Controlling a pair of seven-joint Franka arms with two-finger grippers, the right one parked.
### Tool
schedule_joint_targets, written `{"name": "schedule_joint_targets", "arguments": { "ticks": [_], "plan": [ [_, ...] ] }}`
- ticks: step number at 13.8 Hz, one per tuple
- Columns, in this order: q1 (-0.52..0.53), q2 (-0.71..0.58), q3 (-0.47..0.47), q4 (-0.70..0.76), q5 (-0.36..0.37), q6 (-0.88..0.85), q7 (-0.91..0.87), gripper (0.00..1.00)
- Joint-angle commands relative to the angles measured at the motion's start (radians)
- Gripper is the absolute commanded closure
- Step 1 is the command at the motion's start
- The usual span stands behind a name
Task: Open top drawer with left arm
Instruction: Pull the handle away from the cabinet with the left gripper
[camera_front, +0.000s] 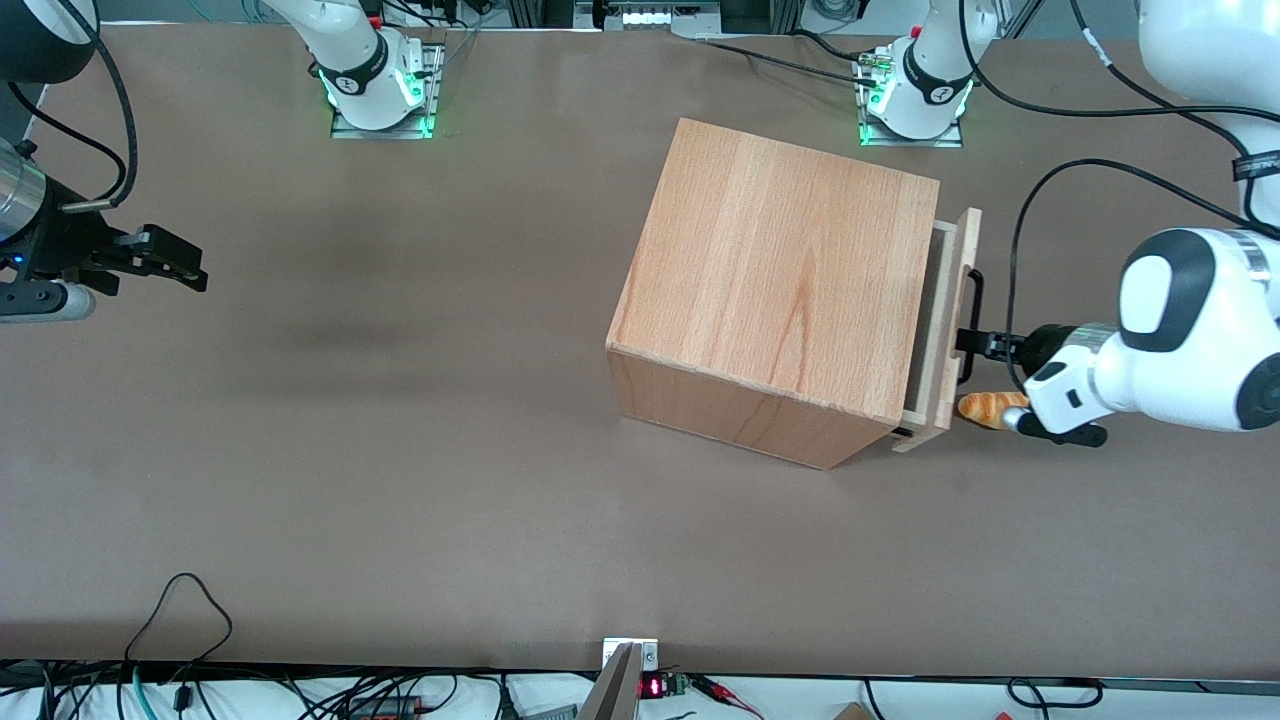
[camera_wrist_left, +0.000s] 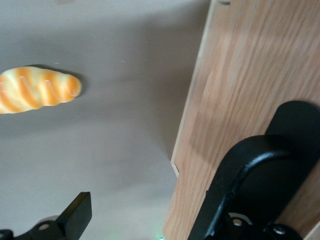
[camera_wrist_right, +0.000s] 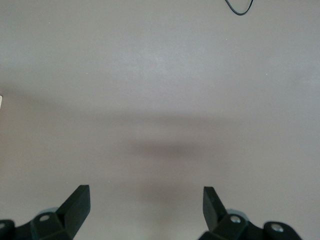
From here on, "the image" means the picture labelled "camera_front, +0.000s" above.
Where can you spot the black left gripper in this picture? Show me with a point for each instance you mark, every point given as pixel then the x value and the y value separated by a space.
pixel 1044 343

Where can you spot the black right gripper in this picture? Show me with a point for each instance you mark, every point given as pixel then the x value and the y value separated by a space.
pixel 62 246

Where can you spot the wooden drawer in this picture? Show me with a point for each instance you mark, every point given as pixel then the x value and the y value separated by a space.
pixel 945 340

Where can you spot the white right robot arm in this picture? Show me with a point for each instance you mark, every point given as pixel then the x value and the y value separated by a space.
pixel 350 50

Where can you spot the light wooden drawer cabinet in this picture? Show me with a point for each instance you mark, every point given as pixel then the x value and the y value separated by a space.
pixel 780 260

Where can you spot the toy croissant bread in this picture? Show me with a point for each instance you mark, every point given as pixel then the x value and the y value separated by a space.
pixel 985 407

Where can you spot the cardboard piece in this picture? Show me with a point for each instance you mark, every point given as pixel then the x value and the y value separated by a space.
pixel 850 712

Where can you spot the red digit display module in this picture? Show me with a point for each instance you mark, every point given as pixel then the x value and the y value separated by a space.
pixel 655 687

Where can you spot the white lit device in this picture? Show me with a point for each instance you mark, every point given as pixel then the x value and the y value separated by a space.
pixel 655 15

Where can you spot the orange black device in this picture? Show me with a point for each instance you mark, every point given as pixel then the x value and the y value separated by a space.
pixel 385 708

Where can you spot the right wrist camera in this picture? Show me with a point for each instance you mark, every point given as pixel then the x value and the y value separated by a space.
pixel 45 302

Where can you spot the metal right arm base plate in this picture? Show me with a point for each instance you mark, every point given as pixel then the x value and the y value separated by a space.
pixel 345 128

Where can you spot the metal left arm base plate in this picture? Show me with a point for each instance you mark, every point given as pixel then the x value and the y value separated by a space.
pixel 950 138

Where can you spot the small metal bracket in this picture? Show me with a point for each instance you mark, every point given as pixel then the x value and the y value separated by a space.
pixel 647 652

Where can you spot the grey camera post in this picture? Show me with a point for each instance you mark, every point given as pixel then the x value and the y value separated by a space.
pixel 615 690

